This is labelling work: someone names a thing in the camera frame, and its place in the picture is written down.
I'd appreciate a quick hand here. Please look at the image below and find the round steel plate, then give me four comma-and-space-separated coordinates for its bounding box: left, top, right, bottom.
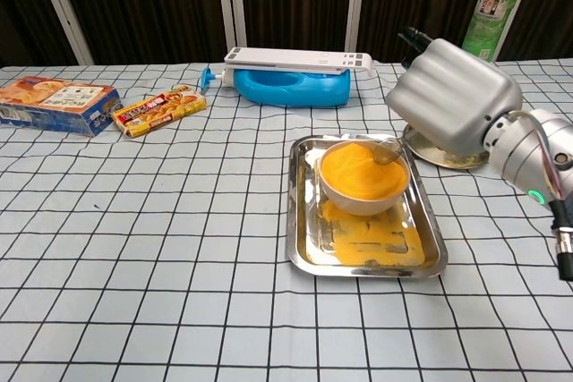
405, 124, 492, 171

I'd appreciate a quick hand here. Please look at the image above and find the white power strip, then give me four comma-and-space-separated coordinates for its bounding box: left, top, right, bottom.
223, 47, 373, 78

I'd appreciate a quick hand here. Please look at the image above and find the wrist cable with black plug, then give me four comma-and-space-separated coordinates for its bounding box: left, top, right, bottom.
513, 108, 573, 283

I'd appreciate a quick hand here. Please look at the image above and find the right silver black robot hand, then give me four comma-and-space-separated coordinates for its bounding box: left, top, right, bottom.
384, 26, 524, 155

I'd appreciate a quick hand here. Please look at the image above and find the checkered light blue tablecloth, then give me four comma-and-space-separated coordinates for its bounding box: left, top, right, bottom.
0, 59, 573, 382

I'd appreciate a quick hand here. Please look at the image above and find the yellow red curry box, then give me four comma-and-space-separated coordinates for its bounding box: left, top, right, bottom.
110, 83, 209, 140

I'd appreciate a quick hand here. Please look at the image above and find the small metal spoon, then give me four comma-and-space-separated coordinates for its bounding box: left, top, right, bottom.
372, 129, 415, 166

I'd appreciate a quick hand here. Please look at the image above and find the orange blue cookie box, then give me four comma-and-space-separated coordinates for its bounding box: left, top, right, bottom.
0, 75, 123, 138

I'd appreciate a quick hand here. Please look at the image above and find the orange bowl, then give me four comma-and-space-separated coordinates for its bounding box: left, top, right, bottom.
318, 140, 411, 216

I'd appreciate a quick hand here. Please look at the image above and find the green can with red lid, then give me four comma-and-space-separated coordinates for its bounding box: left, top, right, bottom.
460, 0, 530, 61

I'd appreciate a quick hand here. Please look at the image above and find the rectangular steel tray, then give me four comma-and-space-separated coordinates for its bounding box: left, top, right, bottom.
286, 133, 449, 279

